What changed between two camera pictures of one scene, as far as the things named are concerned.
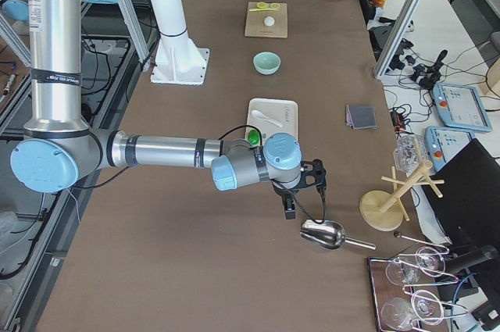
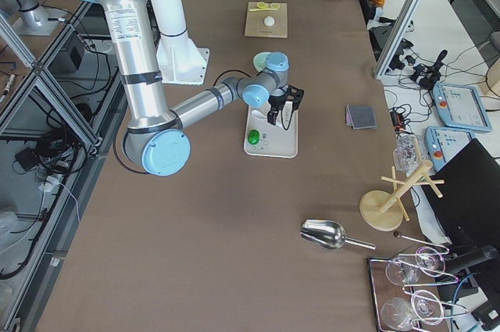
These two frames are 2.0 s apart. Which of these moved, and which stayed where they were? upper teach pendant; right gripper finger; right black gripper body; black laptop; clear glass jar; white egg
Moved: right black gripper body; right gripper finger
Stayed: upper teach pendant; black laptop; white egg; clear glass jar
